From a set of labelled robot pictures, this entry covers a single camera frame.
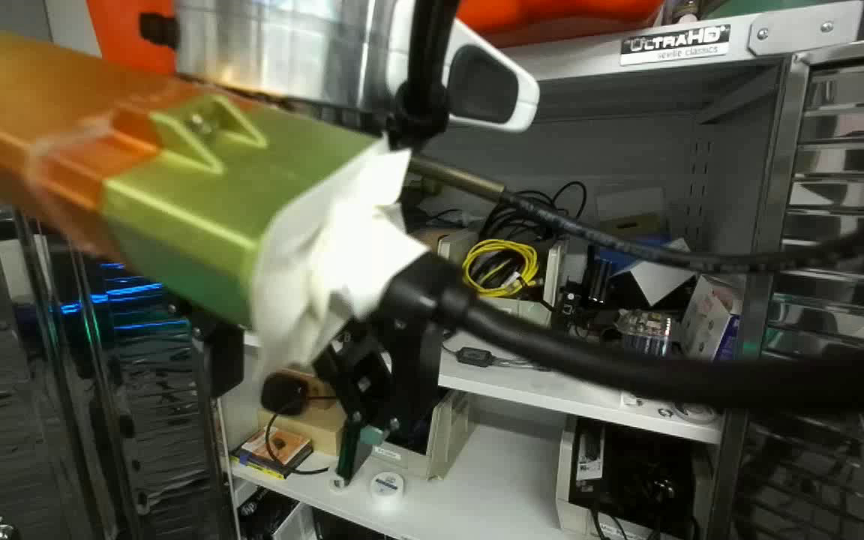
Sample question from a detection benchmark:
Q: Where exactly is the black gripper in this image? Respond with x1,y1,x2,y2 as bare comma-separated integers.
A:
310,252,451,454

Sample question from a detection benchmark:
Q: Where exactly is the wooden box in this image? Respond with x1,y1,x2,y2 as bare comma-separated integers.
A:
271,372,352,459

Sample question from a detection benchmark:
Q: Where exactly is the small orange box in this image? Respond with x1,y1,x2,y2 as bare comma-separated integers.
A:
234,430,318,479

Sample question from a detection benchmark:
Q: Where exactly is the black electronics box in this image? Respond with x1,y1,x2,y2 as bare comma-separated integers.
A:
569,430,702,527

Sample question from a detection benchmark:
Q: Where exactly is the blue and white box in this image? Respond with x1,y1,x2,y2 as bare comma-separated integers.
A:
680,279,745,362

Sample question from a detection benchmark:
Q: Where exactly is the deep beige plastic bin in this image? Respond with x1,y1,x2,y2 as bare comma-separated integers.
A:
419,389,481,482

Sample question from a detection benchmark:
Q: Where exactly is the black rounded device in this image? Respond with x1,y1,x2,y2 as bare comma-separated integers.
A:
257,368,321,416

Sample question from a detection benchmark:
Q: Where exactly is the white tape roll blue label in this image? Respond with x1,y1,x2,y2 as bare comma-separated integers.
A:
365,465,410,500

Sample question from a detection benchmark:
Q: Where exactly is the white cloth wrap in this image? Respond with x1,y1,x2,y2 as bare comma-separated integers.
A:
250,138,430,368

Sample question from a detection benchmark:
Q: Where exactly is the long beige plastic bin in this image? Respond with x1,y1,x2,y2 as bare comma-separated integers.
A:
496,294,560,328

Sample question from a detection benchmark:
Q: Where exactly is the small black device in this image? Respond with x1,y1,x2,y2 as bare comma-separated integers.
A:
555,283,614,340

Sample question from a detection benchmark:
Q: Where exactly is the battery pack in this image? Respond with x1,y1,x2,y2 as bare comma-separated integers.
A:
606,310,674,357

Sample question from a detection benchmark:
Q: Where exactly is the white folded card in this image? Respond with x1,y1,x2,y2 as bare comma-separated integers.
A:
629,263,699,310

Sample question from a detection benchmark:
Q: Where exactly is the grey metal shelf unit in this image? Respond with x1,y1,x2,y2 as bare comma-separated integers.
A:
174,0,864,540

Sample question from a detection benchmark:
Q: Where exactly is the orange bag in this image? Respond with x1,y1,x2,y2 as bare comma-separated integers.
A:
456,0,669,47

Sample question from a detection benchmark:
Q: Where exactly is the green printed bracket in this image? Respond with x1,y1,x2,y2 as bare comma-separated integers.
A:
337,416,399,491

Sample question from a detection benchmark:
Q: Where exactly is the yellow coiled cable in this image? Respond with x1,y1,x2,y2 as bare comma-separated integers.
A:
459,238,547,300

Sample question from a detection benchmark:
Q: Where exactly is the black cable bundle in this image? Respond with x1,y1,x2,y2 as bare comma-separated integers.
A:
473,178,593,249

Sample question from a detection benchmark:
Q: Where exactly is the thick black corrugated hose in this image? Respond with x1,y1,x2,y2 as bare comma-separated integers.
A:
381,252,864,415

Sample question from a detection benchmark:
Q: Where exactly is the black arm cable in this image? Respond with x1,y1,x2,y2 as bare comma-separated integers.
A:
384,0,459,153
407,153,864,279

